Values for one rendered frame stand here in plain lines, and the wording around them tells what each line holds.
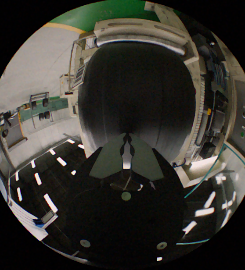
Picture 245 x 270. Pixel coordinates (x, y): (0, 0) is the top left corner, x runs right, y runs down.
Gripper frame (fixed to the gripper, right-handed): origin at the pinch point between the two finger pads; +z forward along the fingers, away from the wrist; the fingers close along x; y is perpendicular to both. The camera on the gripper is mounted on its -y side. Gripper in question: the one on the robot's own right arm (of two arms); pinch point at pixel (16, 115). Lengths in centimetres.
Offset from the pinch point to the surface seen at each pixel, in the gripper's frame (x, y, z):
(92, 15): -96, 94, 24
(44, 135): 874, -164, 580
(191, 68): -148, -8, -6
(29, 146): 986, -182, 355
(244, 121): -169, -28, -31
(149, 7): -154, 85, 8
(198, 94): -151, -21, -6
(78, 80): -104, -18, -21
